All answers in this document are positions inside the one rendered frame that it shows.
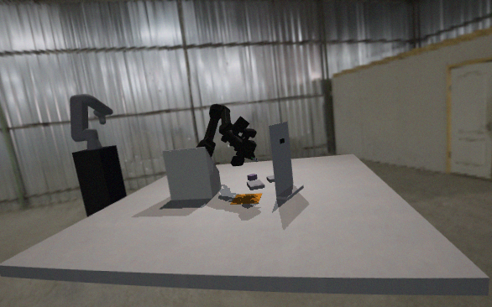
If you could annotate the orange square mat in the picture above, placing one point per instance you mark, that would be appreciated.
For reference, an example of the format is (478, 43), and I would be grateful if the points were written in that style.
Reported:
(246, 199)

